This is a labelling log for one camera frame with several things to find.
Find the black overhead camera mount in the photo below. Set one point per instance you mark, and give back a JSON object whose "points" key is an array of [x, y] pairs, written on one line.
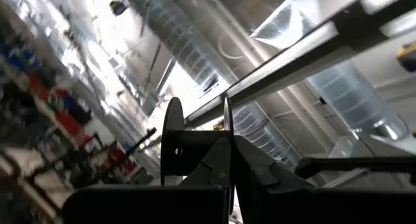
{"points": [[357, 165]]}

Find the yellow black ceiling device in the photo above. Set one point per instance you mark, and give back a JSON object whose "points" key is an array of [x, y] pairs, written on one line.
{"points": [[408, 58], [117, 7]]}

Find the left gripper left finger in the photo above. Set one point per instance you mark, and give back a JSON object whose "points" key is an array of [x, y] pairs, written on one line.
{"points": [[146, 204]]}

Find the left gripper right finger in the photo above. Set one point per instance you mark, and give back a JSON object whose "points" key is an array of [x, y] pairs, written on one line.
{"points": [[325, 206]]}

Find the storage shelf with coloured bins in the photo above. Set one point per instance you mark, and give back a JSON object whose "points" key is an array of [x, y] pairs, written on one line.
{"points": [[68, 120]]}

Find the silver ventilation duct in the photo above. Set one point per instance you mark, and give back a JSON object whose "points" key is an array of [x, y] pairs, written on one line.
{"points": [[182, 39], [351, 97]]}

